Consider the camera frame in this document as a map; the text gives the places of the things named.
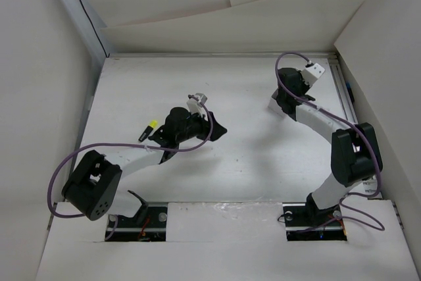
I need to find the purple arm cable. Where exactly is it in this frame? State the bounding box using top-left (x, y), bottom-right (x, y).
top-left (46, 95), bottom-right (215, 241)
top-left (274, 51), bottom-right (385, 232)

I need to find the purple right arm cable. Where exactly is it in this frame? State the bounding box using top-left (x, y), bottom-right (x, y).
top-left (274, 51), bottom-right (385, 232)

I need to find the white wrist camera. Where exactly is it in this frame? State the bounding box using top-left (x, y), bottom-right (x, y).
top-left (301, 63), bottom-right (326, 87)
top-left (186, 93), bottom-right (207, 115)

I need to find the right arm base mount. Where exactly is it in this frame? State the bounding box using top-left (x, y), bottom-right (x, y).
top-left (277, 198), bottom-right (347, 242)

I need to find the yellow highlighter marker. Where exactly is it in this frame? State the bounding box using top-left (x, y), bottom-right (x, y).
top-left (138, 120), bottom-right (158, 143)

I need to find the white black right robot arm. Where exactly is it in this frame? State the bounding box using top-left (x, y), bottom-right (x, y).
top-left (270, 64), bottom-right (383, 227)

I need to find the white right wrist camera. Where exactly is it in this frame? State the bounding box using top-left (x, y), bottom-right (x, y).
top-left (301, 63), bottom-right (326, 87)

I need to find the white divided container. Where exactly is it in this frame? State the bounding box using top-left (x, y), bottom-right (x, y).
top-left (268, 90), bottom-right (286, 118)

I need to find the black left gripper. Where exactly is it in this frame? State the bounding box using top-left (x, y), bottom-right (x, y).
top-left (176, 108), bottom-right (226, 143)

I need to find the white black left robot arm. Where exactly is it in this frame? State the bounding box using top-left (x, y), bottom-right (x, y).
top-left (62, 107), bottom-right (227, 226)

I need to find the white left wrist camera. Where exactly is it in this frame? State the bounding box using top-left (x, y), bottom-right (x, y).
top-left (186, 93), bottom-right (207, 115)

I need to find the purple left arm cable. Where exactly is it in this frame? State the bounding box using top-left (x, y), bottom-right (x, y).
top-left (46, 95), bottom-right (215, 241)

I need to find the aluminium table edge rail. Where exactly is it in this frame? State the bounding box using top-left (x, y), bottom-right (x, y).
top-left (327, 53), bottom-right (358, 123)

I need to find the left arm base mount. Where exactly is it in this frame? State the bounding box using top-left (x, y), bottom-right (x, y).
top-left (105, 190), bottom-right (168, 242)

